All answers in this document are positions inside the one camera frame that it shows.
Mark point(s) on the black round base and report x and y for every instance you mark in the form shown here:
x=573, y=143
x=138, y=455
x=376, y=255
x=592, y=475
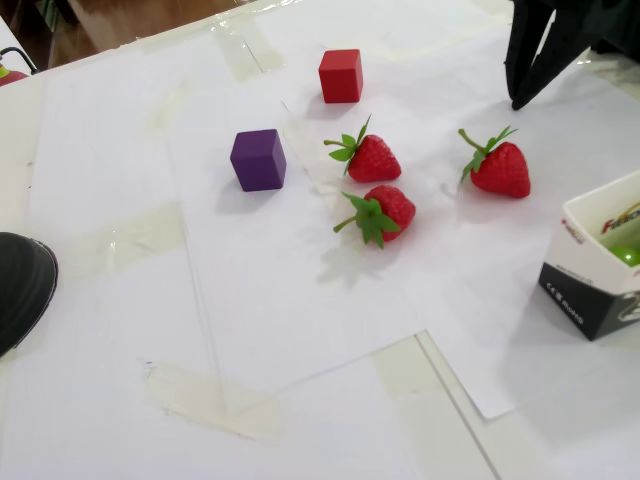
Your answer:
x=22, y=290

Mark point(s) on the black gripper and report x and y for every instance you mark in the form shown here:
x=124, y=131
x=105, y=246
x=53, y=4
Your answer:
x=542, y=30

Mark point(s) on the white paper sheet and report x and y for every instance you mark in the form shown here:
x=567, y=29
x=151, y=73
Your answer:
x=275, y=300
x=450, y=275

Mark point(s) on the green plastic grape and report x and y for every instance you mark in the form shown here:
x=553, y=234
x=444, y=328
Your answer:
x=626, y=255

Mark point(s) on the purple wooden cube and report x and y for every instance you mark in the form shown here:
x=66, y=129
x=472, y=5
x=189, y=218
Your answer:
x=257, y=162

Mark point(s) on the white black cardboard box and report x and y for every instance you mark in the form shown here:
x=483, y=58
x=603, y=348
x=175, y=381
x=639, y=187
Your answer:
x=580, y=255

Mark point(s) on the red plastic strawberry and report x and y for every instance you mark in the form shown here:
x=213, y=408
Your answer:
x=500, y=172
x=375, y=160
x=395, y=207

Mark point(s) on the red wooden cube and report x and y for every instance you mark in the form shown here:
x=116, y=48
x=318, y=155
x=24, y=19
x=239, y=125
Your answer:
x=340, y=80

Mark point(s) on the beige tape strip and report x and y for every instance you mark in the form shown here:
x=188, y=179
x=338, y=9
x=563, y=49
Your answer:
x=140, y=235
x=245, y=50
x=302, y=142
x=400, y=365
x=190, y=397

